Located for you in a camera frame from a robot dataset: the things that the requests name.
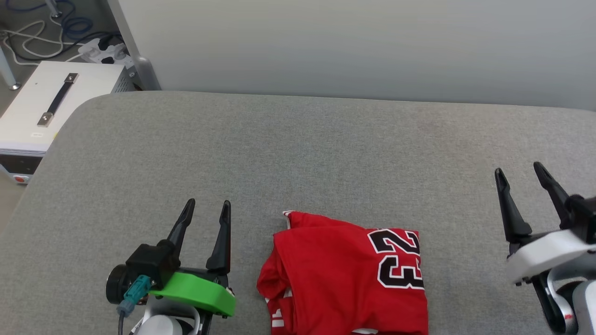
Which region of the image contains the metal table leg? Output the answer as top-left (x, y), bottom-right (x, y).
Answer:
top-left (0, 46), bottom-right (22, 91)

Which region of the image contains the white partition frame post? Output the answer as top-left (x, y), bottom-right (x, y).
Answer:
top-left (106, 0), bottom-right (162, 92)

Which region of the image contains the white equipment box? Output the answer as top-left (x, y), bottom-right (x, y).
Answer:
top-left (0, 60), bottom-right (135, 185)

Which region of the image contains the white power strip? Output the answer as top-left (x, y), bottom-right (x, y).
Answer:
top-left (77, 38), bottom-right (135, 70)

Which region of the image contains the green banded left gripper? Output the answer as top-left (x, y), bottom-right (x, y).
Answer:
top-left (149, 199), bottom-right (237, 318)

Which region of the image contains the blue floor cable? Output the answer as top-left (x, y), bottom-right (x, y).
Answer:
top-left (4, 0), bottom-right (94, 41)

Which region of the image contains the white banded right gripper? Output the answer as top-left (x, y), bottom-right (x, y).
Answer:
top-left (494, 161), bottom-right (596, 286)

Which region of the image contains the white floor cable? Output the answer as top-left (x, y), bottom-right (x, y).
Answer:
top-left (0, 20), bottom-right (85, 67)

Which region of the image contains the red basketball jersey number 23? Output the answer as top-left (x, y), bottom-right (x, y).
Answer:
top-left (257, 210), bottom-right (429, 335)

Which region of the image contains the teal left camera cable connector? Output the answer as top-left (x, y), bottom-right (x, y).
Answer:
top-left (116, 275), bottom-right (155, 318)

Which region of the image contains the black strap handle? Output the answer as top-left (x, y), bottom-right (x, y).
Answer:
top-left (37, 73), bottom-right (79, 127)

